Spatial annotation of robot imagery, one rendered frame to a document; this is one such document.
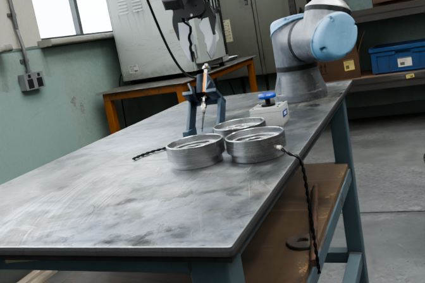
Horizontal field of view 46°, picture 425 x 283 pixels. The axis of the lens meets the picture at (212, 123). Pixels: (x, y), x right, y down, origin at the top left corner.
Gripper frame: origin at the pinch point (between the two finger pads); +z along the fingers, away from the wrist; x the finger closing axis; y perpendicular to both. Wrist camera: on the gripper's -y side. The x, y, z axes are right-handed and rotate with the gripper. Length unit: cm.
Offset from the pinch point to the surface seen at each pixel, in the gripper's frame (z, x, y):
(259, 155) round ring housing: 16.6, -18.6, -28.3
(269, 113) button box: 14.7, -14.3, -1.7
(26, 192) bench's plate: 17.8, 23.5, -36.9
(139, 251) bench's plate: 18, -12, -60
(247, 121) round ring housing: 14.7, -11.1, -8.3
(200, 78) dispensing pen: 5.0, 0.2, -1.6
